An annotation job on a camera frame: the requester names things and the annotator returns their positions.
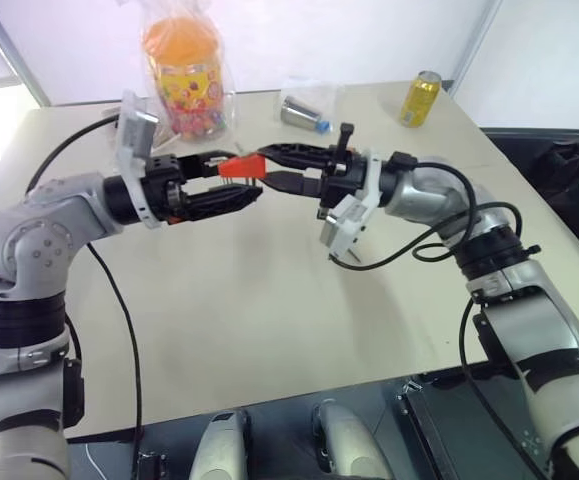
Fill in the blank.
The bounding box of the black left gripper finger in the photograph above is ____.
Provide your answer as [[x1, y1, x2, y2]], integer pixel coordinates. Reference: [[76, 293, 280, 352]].
[[185, 184, 265, 221], [178, 150, 241, 180]]

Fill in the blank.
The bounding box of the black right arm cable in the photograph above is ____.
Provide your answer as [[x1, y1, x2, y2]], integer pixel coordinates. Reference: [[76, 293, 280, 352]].
[[326, 151, 544, 480]]

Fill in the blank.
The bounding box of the thin white cable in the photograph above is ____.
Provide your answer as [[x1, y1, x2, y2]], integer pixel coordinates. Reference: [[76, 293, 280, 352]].
[[85, 441, 106, 480]]

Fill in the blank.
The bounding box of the silver metal cylinder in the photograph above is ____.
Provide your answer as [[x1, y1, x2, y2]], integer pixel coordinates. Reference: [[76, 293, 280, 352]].
[[279, 95, 332, 134]]

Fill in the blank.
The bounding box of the black bag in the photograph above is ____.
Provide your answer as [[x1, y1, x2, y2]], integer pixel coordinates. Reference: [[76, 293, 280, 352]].
[[481, 127, 579, 274]]

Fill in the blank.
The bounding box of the yellow drink can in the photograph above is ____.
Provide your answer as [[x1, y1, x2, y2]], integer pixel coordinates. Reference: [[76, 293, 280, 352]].
[[399, 69, 443, 129]]

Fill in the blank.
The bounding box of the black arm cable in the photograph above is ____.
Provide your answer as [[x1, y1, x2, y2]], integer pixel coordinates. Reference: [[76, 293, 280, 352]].
[[326, 151, 544, 480], [24, 114, 145, 480]]

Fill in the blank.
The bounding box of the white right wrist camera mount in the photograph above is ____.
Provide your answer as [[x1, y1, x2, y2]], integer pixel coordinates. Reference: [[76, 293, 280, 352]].
[[318, 147, 385, 262]]

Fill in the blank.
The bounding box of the orange-lid candy jar in bag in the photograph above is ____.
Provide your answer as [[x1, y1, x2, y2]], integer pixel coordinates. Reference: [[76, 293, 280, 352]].
[[137, 0, 238, 147]]

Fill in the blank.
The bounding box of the silver bottle in plastic bag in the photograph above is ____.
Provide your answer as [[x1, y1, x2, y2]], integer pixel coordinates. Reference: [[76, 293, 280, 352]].
[[272, 74, 346, 137]]

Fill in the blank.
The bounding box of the candy jar with orange lid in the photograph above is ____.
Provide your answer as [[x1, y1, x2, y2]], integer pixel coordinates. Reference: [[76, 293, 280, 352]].
[[142, 17, 230, 144]]

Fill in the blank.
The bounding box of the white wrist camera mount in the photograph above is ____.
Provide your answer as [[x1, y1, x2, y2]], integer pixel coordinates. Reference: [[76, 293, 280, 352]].
[[115, 89, 164, 231], [318, 147, 385, 262]]

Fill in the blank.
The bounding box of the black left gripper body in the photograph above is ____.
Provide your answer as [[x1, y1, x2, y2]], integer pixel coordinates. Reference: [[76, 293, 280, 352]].
[[141, 153, 191, 224]]

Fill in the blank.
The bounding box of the silver rounded robot leg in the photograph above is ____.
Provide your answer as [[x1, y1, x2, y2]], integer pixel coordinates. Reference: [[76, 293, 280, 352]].
[[188, 408, 251, 480], [310, 398, 391, 480]]

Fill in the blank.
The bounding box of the red hex key holder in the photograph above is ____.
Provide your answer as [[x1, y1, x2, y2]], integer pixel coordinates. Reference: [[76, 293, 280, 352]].
[[217, 152, 269, 182]]

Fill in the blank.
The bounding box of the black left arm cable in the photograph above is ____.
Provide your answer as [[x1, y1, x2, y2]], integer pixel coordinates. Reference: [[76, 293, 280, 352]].
[[24, 114, 145, 480]]

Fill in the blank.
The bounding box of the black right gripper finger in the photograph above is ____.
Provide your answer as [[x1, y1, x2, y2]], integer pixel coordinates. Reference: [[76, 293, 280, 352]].
[[264, 170, 324, 198], [257, 142, 335, 171]]

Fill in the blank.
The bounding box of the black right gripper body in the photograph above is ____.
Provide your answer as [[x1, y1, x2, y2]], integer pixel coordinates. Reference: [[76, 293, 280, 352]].
[[318, 122, 371, 210]]

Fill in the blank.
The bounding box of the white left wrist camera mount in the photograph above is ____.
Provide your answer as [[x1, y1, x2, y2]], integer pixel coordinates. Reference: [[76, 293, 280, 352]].
[[115, 89, 164, 231]]

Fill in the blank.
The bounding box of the black flat case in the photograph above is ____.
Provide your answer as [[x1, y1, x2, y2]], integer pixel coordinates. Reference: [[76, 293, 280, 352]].
[[395, 368, 563, 480]]

